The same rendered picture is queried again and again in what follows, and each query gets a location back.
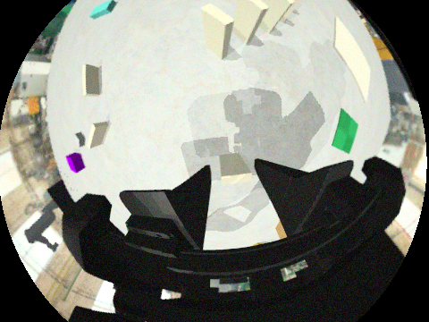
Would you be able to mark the purple block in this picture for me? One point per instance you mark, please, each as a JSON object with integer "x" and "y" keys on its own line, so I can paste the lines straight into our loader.
{"x": 76, "y": 162}

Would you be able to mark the green rectangular block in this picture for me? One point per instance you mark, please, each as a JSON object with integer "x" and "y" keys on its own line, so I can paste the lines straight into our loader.
{"x": 345, "y": 132}

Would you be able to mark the turquoise rectangular block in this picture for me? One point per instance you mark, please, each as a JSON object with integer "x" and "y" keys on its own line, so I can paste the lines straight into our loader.
{"x": 104, "y": 8}

